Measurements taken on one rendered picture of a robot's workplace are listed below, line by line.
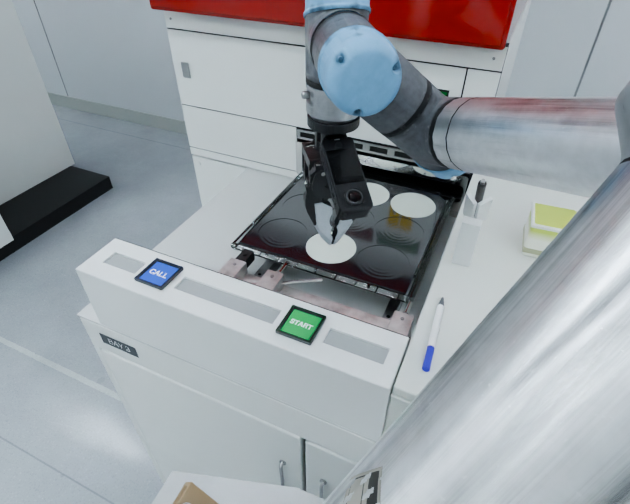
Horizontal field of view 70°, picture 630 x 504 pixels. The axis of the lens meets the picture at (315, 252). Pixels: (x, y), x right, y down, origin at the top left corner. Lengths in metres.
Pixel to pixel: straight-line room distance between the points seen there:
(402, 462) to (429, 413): 0.02
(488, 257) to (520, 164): 0.42
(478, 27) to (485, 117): 0.50
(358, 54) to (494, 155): 0.15
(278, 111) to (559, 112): 0.88
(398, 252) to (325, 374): 0.35
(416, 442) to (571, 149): 0.27
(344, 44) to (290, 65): 0.69
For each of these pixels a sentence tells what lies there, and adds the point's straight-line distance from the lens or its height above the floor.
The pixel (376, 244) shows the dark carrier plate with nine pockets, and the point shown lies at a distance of 0.90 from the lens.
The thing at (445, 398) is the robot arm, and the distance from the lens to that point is 0.17.
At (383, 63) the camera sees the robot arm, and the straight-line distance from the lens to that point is 0.45.
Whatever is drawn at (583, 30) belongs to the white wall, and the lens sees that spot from 2.50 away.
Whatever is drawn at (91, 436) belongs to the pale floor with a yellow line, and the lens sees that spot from 1.82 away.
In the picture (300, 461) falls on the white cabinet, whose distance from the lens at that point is 0.90.
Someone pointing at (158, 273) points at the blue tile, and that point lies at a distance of 0.78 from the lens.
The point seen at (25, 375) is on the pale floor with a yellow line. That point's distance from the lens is 2.10.
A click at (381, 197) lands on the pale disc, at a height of 0.90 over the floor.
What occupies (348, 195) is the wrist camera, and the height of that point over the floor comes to 1.15.
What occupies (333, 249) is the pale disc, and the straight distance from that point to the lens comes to 0.88.
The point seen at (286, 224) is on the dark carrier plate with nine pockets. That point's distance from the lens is 0.95.
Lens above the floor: 1.46
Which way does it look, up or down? 40 degrees down
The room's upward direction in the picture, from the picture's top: straight up
